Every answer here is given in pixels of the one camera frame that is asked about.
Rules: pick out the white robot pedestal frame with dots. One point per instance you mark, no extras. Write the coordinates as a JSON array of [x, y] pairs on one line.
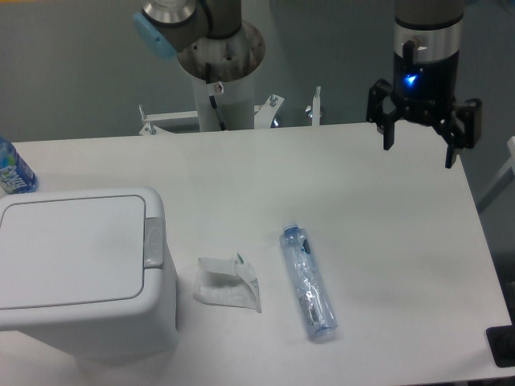
[[219, 106]]

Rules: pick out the white frame at right edge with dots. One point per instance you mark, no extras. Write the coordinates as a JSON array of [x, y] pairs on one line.
[[501, 179]]

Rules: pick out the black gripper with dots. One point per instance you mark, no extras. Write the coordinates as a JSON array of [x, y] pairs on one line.
[[426, 95]]

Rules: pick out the blue labelled water bottle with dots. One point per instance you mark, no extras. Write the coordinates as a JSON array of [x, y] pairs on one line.
[[16, 176]]

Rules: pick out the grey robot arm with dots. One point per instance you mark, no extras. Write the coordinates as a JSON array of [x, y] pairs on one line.
[[220, 51]]

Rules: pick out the black clamp at table edge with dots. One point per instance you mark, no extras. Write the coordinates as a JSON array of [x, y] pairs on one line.
[[501, 342]]

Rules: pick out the torn white plastic wrapper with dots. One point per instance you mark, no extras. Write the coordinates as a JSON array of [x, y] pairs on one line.
[[229, 282]]

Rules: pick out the white plastic trash can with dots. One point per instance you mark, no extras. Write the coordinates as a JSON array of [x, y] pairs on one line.
[[89, 272]]

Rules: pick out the empty clear plastic bottle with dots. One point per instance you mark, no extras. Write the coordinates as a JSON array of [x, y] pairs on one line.
[[302, 267]]

